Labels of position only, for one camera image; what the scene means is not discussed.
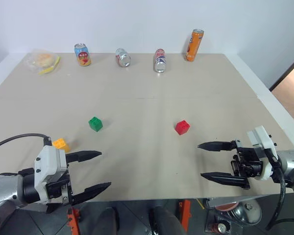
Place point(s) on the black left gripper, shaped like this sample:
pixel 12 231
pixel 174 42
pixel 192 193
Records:
pixel 57 189

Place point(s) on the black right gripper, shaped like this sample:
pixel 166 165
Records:
pixel 247 164

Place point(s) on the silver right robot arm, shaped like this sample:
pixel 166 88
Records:
pixel 292 166

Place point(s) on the yellow toy block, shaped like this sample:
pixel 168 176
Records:
pixel 61 145

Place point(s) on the orange black clamp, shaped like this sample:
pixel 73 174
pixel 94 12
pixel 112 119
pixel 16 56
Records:
pixel 185 214
pixel 73 220

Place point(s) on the green toy block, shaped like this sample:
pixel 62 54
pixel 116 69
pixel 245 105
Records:
pixel 95 124

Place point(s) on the red toy block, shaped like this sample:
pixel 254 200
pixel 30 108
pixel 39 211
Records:
pixel 182 127

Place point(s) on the silver metal dome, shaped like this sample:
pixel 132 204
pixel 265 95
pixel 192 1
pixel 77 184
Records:
pixel 245 213

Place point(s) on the dark rounded shape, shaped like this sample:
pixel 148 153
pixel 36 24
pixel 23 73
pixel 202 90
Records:
pixel 165 219

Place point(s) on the red blue cola can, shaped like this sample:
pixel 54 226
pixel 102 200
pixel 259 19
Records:
pixel 159 61

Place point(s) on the blue fruit drink can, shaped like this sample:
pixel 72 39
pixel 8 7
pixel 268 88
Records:
pixel 83 55

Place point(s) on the tall orange soda can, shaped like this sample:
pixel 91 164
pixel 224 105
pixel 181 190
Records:
pixel 194 45

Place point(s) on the silver red soda can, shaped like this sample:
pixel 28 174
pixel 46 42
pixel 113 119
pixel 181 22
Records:
pixel 123 58

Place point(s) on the burger in plastic bag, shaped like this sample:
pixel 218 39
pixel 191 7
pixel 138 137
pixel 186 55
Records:
pixel 42 61

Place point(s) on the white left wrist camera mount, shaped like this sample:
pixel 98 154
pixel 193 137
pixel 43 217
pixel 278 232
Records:
pixel 50 161

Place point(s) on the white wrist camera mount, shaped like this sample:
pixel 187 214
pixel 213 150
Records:
pixel 50 161
pixel 261 140

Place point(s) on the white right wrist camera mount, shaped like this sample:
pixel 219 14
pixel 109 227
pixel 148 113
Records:
pixel 261 140

